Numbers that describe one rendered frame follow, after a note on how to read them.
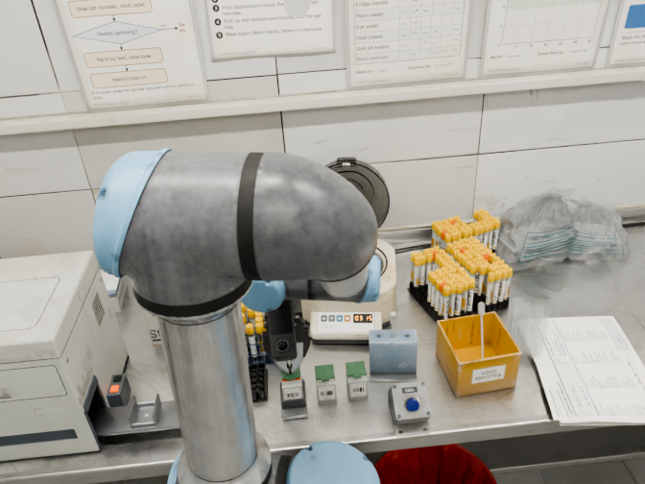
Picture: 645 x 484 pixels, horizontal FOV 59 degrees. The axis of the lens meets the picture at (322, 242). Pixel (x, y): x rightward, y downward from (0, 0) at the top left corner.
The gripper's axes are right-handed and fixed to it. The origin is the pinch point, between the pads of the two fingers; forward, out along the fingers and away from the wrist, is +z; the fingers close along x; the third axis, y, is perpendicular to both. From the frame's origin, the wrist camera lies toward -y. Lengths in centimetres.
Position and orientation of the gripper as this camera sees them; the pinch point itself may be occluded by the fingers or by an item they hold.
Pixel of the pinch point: (290, 371)
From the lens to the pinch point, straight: 116.3
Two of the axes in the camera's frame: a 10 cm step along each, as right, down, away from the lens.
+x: -9.9, 1.0, -0.5
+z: 0.6, 8.4, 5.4
